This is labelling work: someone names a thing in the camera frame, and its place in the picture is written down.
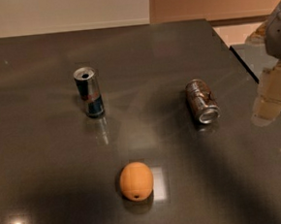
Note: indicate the blue silver energy drink can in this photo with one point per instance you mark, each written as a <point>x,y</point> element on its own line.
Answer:
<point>89,91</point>

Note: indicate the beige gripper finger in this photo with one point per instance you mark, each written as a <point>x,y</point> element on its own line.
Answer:
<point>267,104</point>

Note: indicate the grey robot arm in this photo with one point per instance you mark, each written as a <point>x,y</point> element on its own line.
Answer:
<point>272,34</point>

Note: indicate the orange brown soda can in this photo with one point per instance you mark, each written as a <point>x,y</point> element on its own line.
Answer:
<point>201,102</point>

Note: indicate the orange fruit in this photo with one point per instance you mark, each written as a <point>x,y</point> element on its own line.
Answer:
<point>136,181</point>

